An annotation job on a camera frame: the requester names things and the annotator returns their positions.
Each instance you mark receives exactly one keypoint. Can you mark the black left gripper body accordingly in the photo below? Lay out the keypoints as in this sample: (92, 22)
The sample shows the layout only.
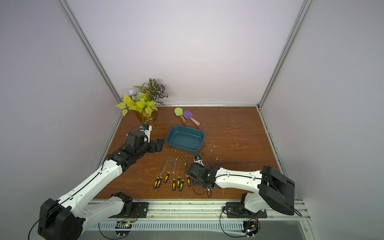
(146, 147)

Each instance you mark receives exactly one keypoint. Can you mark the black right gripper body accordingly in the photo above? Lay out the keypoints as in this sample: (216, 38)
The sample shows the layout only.
(192, 171)

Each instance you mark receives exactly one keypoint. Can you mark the file tool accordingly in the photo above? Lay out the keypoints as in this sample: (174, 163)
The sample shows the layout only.
(158, 175)
(179, 176)
(174, 178)
(187, 175)
(161, 175)
(169, 172)
(182, 180)

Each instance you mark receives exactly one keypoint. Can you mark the teal plastic storage box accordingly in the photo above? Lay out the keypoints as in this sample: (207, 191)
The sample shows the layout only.
(185, 139)

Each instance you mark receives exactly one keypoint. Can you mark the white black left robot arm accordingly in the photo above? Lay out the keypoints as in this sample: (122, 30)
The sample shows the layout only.
(68, 217)

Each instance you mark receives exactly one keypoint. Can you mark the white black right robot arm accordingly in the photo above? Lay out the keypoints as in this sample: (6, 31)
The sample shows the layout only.
(266, 189)

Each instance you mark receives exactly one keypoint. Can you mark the amber glass vase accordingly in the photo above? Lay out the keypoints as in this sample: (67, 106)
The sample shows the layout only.
(145, 118)

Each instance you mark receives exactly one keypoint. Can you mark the artificial green leafy plant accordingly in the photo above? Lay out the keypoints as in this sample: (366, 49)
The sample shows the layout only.
(143, 98)

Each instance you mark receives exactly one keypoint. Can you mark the right small circuit board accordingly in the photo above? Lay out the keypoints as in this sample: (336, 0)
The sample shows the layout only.
(251, 228)

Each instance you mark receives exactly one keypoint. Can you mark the small circuit board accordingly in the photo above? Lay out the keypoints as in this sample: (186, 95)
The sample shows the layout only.
(251, 228)
(123, 228)

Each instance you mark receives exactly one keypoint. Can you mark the left small circuit board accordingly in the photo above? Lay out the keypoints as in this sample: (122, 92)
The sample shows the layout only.
(123, 228)

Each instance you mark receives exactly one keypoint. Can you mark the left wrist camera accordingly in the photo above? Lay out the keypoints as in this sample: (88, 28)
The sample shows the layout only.
(146, 128)

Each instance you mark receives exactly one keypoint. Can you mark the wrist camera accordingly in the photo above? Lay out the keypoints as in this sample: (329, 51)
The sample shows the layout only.
(146, 128)
(198, 160)

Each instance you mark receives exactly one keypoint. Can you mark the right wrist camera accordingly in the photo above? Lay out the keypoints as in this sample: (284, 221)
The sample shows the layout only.
(198, 160)

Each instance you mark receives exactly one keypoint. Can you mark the green trowel wooden handle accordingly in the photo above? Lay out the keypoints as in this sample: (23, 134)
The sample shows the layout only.
(179, 113)

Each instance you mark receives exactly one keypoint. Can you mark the purple trowel pink handle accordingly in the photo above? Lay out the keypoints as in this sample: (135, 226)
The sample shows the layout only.
(189, 115)

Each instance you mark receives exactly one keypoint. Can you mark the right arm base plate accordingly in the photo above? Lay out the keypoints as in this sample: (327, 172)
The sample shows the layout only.
(236, 210)

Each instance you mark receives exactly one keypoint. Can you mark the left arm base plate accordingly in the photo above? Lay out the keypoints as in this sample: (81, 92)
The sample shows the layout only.
(137, 210)

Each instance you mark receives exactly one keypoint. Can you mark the aluminium mounting rail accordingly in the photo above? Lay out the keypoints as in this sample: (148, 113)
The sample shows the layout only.
(211, 209)

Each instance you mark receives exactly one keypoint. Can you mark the white slotted cable duct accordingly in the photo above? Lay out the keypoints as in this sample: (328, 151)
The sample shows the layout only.
(178, 225)

